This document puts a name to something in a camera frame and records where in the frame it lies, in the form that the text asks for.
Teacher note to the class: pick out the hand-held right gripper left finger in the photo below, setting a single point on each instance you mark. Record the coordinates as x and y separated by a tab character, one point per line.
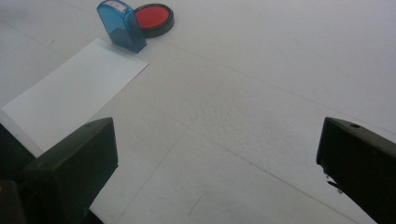
71	168

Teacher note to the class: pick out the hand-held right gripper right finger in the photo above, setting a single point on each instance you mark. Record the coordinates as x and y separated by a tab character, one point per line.
361	165

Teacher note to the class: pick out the white paper sheet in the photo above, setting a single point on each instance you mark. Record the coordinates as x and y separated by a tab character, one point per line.
77	93

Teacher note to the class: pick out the blue stamp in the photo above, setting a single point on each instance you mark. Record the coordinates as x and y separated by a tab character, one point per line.
120	21

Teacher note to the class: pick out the red ink pad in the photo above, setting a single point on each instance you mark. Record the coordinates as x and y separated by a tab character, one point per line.
154	17

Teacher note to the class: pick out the white table cover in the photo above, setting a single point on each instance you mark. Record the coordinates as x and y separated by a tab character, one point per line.
249	93

